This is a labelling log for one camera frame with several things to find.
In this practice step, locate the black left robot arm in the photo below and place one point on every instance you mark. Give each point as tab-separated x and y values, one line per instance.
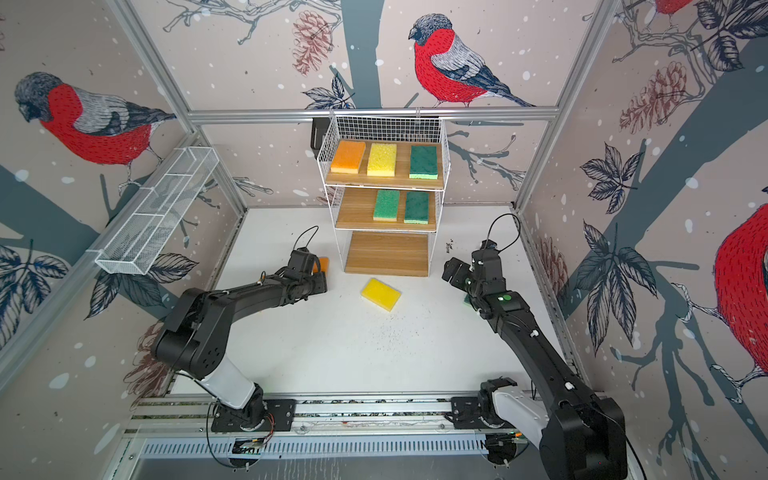
195	335

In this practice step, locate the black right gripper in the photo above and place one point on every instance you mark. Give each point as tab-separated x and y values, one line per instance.
461	270

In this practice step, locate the middle wooden shelf board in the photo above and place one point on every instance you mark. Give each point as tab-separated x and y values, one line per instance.
353	208

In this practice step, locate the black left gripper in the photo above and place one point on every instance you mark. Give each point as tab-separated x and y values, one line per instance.
321	282

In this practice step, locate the white wire wall basket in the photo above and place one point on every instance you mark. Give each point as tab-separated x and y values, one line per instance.
141	238

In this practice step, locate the dark green sponge carried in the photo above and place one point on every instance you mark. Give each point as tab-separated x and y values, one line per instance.
423	162

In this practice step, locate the yellow sponge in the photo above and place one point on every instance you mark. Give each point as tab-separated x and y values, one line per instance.
381	294
382	160

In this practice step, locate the light green sponge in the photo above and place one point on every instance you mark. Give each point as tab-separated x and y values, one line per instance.
386	206

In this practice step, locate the top wooden shelf board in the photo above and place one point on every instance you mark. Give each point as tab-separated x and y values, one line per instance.
401	179

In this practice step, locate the perforated metal vent strip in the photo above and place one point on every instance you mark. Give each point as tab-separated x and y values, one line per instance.
316	447

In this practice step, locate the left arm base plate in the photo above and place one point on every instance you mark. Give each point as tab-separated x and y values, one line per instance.
270	414

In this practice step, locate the dark green sponge front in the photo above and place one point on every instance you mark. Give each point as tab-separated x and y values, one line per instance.
417	208

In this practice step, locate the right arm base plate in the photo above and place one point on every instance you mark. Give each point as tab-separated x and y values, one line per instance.
468	413

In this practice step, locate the black box behind shelf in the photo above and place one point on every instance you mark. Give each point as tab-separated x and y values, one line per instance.
319	129

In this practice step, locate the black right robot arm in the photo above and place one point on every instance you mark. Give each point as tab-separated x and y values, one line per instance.
578	434

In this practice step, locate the aluminium mounting rail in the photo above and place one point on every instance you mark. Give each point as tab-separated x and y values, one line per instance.
179	415

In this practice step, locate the white wire three-tier shelf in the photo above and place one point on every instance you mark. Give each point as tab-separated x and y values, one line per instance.
379	130

